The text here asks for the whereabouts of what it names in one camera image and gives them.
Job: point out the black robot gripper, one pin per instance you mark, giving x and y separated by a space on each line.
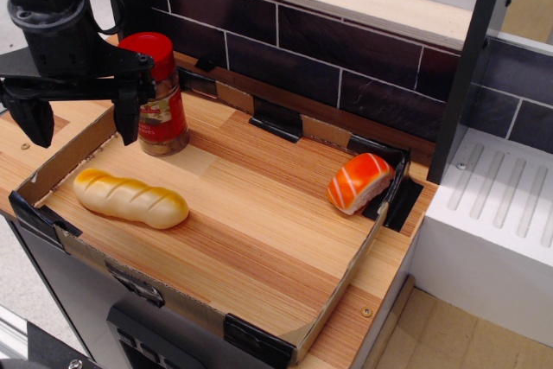
66 59

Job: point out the basil bottle with red cap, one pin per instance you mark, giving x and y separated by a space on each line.
163 128

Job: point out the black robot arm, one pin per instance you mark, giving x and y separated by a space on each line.
67 59

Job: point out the cardboard fence with black tape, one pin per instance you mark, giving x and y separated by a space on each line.
264 272

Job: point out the toy bread loaf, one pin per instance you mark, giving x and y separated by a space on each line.
129 199

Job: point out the toy salmon nigiri sushi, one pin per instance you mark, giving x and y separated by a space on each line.
359 181

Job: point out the brass screw at right front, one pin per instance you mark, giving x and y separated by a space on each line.
366 312

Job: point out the white dish drainer block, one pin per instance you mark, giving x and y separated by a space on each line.
485 244

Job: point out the dark post of shelf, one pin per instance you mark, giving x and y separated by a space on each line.
453 129

